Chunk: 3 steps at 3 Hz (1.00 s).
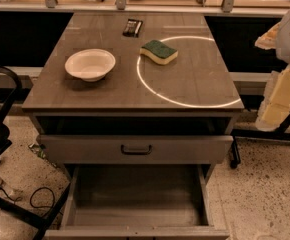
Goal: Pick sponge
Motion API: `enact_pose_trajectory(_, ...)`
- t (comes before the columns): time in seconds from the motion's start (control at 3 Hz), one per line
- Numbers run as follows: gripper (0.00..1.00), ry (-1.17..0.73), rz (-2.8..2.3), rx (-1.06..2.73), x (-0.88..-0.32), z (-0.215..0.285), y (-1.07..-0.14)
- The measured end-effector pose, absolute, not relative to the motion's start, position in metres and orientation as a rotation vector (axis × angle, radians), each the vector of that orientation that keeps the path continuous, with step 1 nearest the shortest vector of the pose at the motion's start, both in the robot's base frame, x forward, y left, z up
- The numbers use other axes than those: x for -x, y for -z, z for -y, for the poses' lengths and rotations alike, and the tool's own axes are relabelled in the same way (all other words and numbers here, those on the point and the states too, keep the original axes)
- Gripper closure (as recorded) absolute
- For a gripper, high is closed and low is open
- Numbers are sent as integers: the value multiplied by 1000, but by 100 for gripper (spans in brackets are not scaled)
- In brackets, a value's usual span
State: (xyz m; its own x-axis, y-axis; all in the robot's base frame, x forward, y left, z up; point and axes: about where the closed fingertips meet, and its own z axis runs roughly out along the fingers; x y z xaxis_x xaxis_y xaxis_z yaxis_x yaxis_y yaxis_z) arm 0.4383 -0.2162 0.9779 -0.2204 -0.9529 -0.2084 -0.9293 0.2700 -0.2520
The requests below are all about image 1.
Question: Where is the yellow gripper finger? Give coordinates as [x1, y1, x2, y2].
[255, 23, 279, 50]
[255, 65, 290, 131]

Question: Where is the green and yellow sponge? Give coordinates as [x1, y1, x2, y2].
[140, 40, 178, 65]

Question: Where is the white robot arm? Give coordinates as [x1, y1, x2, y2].
[255, 9, 290, 132]

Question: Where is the black stand with wheel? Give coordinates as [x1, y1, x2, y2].
[230, 114, 290, 169]

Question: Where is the black snack bar wrapper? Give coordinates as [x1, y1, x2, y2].
[123, 19, 143, 37]

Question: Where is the grey drawer cabinet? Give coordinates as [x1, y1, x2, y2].
[21, 11, 245, 240]

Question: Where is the white paper bowl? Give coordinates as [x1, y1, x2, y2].
[65, 49, 116, 82]

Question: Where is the open bottom drawer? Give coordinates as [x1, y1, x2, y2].
[44, 165, 229, 240]

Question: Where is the metal railing with posts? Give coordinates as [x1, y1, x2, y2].
[0, 0, 290, 15]

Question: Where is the closed middle drawer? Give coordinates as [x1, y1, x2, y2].
[37, 135, 233, 164]

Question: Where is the black drawer handle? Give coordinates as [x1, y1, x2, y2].
[120, 145, 152, 156]

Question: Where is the black floor cable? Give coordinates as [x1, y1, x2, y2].
[0, 173, 57, 210]

